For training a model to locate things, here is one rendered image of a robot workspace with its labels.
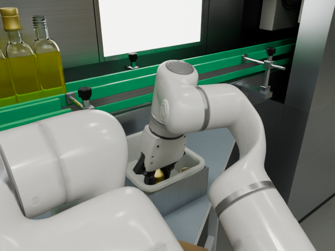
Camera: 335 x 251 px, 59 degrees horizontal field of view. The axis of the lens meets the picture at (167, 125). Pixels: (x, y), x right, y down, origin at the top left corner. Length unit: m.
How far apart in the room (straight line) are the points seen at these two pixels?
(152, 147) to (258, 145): 0.23
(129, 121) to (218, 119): 0.42
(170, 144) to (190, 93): 0.17
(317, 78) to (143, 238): 1.03
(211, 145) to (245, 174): 0.56
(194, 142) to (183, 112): 0.51
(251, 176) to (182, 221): 0.32
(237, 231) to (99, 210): 0.17
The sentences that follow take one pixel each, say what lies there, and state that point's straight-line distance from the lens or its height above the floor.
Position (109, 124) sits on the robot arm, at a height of 1.08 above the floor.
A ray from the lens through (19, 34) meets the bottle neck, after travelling 0.74.
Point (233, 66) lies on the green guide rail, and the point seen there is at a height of 0.93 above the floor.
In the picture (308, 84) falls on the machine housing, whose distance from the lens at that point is 1.24.
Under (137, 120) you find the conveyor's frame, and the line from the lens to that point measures 0.87.
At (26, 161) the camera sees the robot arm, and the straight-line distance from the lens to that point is 0.30.
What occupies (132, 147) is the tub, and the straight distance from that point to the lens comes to 0.81.
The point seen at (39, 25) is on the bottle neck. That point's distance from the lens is 0.75.
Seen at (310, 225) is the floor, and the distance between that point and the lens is 1.88.
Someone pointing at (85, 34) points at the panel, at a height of 1.07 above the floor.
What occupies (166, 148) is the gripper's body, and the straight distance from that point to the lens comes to 0.60.
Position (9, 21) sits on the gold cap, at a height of 1.14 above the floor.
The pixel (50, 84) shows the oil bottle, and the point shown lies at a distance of 0.77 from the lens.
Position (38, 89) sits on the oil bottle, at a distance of 0.76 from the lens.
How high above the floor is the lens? 1.23
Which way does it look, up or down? 27 degrees down
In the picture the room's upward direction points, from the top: straight up
